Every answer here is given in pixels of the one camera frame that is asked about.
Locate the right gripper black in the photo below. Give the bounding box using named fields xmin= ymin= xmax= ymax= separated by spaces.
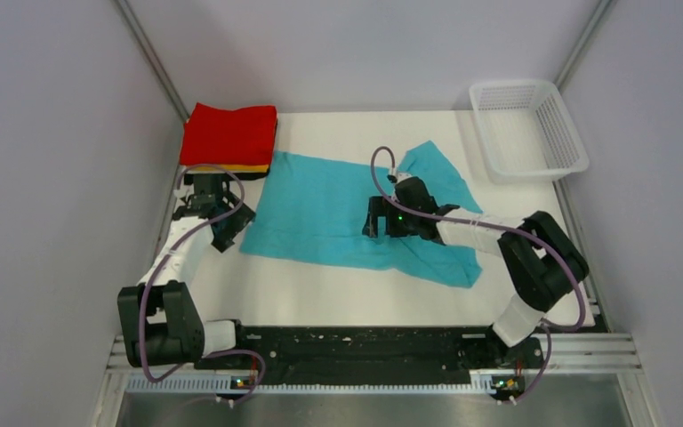
xmin=362 ymin=196 xmax=418 ymax=238

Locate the teal t-shirt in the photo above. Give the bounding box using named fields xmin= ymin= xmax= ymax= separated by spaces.
xmin=240 ymin=151 xmax=482 ymax=288

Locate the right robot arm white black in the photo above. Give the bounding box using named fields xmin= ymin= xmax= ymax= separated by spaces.
xmin=362 ymin=173 xmax=590 ymax=367

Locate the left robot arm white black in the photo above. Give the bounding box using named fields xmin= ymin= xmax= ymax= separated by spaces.
xmin=117 ymin=173 xmax=255 ymax=368

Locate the red folded t-shirt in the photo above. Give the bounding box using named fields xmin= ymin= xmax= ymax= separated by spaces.
xmin=180 ymin=103 xmax=278 ymax=165

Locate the white plastic basket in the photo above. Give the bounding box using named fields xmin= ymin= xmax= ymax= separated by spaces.
xmin=469 ymin=79 xmax=590 ymax=184

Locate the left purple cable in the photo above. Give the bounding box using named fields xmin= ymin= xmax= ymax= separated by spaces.
xmin=141 ymin=164 xmax=266 ymax=407

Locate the purple cable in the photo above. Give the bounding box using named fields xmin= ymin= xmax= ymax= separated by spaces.
xmin=141 ymin=164 xmax=266 ymax=407
xmin=371 ymin=146 xmax=589 ymax=404

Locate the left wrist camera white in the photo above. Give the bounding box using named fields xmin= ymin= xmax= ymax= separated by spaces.
xmin=173 ymin=185 xmax=192 ymax=200

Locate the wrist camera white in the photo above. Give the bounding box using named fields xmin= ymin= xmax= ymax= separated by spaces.
xmin=173 ymin=185 xmax=192 ymax=200
xmin=387 ymin=169 xmax=413 ymax=185

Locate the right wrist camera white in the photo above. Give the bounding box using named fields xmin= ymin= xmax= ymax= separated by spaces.
xmin=387 ymin=169 xmax=413 ymax=185

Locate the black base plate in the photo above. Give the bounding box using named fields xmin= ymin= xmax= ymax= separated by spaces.
xmin=191 ymin=326 xmax=542 ymax=386

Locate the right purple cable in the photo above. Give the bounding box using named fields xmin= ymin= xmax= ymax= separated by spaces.
xmin=371 ymin=146 xmax=589 ymax=404

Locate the white cable duct strip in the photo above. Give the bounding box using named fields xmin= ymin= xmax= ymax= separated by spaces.
xmin=126 ymin=374 xmax=496 ymax=395

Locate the left corner metal post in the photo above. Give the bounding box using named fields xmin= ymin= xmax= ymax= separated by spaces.
xmin=112 ymin=0 xmax=189 ymax=123

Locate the corner metal post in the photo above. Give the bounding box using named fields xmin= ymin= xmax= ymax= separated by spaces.
xmin=554 ymin=0 xmax=618 ymax=93
xmin=112 ymin=0 xmax=189 ymax=123

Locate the aluminium rail frame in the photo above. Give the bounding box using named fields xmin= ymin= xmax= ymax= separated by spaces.
xmin=105 ymin=333 xmax=643 ymax=374

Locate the right corner metal post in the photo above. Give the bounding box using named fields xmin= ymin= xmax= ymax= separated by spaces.
xmin=554 ymin=0 xmax=618 ymax=93

